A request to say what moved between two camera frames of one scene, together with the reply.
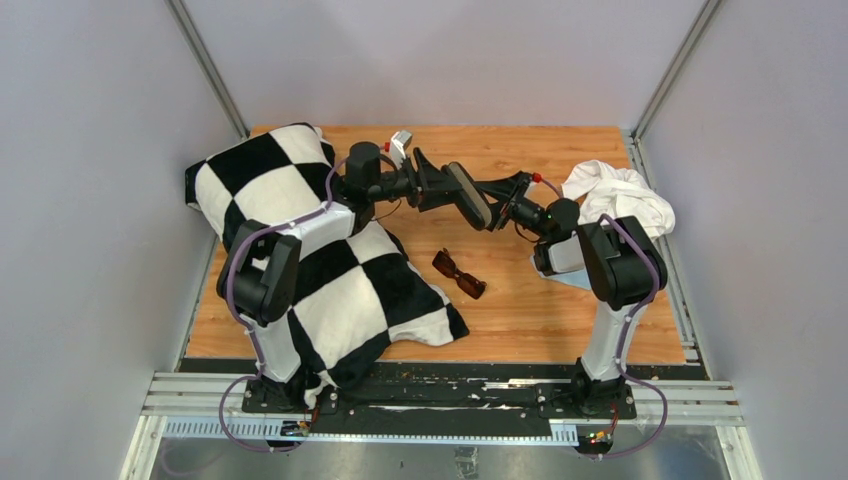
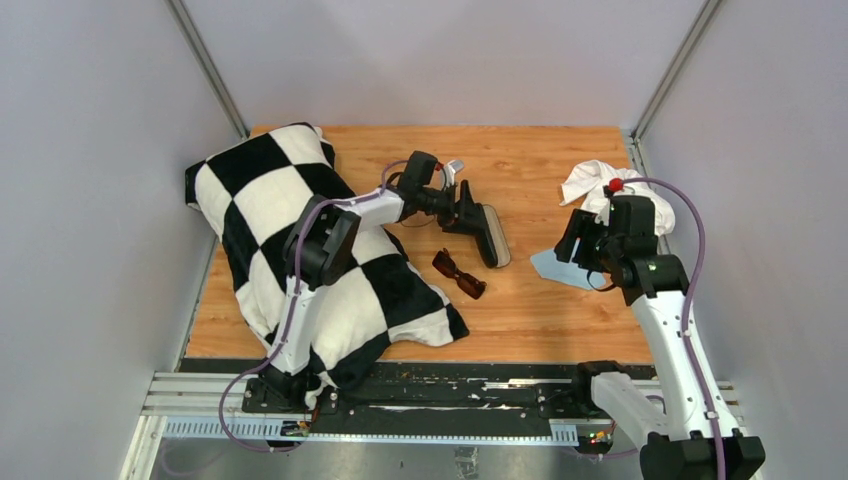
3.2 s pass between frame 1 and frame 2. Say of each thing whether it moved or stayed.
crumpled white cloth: stayed
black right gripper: moved
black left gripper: moved
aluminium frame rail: stayed
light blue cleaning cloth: stayed
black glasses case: moved
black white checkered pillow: stayed
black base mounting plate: stayed
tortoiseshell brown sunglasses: stayed
